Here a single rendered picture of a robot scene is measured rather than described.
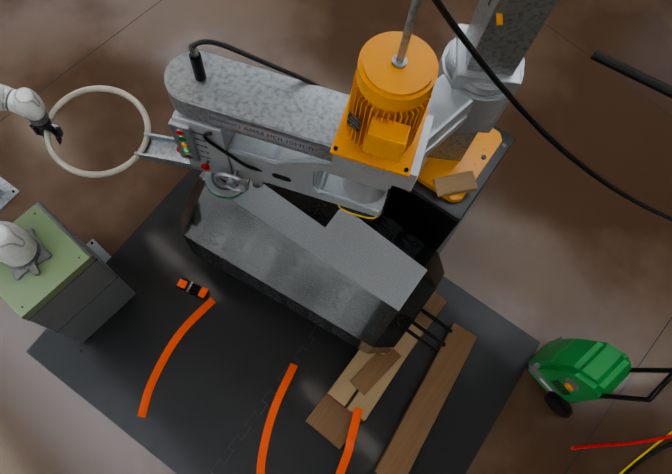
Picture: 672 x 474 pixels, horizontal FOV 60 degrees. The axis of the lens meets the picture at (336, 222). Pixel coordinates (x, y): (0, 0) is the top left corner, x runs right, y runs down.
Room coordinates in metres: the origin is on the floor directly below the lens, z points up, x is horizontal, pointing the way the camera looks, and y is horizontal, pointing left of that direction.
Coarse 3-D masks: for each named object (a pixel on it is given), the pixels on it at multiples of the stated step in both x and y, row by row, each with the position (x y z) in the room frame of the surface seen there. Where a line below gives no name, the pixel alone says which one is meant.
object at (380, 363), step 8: (392, 352) 0.51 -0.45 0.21; (376, 360) 0.45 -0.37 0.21; (384, 360) 0.46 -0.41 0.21; (392, 360) 0.47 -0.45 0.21; (368, 368) 0.40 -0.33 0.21; (376, 368) 0.41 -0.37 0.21; (384, 368) 0.42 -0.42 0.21; (360, 376) 0.35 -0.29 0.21; (368, 376) 0.36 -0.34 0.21; (376, 376) 0.37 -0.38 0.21; (360, 384) 0.31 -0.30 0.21; (368, 384) 0.32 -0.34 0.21
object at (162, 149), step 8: (152, 136) 1.19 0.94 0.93; (160, 136) 1.19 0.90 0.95; (168, 136) 1.19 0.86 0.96; (152, 144) 1.17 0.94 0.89; (160, 144) 1.17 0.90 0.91; (168, 144) 1.17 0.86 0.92; (176, 144) 1.18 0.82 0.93; (136, 152) 1.09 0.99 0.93; (144, 152) 1.12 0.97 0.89; (152, 152) 1.12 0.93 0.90; (160, 152) 1.13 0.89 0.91; (168, 152) 1.13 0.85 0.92; (176, 152) 1.13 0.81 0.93; (152, 160) 1.08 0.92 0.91; (160, 160) 1.07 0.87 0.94; (168, 160) 1.07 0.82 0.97; (176, 160) 1.07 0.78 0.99; (184, 160) 1.09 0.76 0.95; (192, 168) 1.05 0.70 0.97; (200, 168) 1.05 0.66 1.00; (240, 176) 1.02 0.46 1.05; (256, 184) 0.98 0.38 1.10
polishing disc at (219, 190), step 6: (210, 174) 1.09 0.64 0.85; (210, 180) 1.06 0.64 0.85; (246, 180) 1.09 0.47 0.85; (210, 186) 1.03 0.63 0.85; (216, 186) 1.03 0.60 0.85; (222, 186) 1.04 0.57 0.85; (240, 186) 1.06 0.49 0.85; (216, 192) 1.00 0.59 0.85; (222, 192) 1.01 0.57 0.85; (228, 192) 1.01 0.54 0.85; (234, 192) 1.02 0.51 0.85; (240, 192) 1.03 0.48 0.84
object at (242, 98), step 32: (224, 64) 1.17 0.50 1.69; (192, 96) 1.02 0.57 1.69; (224, 96) 1.04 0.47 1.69; (256, 96) 1.06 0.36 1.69; (288, 96) 1.09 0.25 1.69; (320, 96) 1.11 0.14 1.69; (224, 128) 0.97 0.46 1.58; (256, 128) 0.96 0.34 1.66; (288, 128) 0.96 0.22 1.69; (320, 128) 0.99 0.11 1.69; (352, 160) 0.90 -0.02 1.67; (416, 160) 0.93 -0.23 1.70
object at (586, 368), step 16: (544, 352) 0.69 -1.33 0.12; (560, 352) 0.67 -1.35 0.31; (576, 352) 0.66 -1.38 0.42; (592, 352) 0.66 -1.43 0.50; (608, 352) 0.67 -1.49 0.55; (528, 368) 0.59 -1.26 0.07; (544, 368) 0.58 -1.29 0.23; (560, 368) 0.57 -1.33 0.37; (576, 368) 0.56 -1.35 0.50; (592, 368) 0.57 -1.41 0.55; (608, 368) 0.58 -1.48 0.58; (624, 368) 0.59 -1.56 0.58; (640, 368) 0.60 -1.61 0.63; (656, 368) 0.59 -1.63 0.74; (544, 384) 0.52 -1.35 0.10; (560, 384) 0.51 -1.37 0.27; (576, 384) 0.49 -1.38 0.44; (592, 384) 0.49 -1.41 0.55; (608, 384) 0.50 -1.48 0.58; (560, 400) 0.43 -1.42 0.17; (576, 400) 0.45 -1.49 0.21; (640, 400) 0.42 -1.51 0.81; (560, 416) 0.36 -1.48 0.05
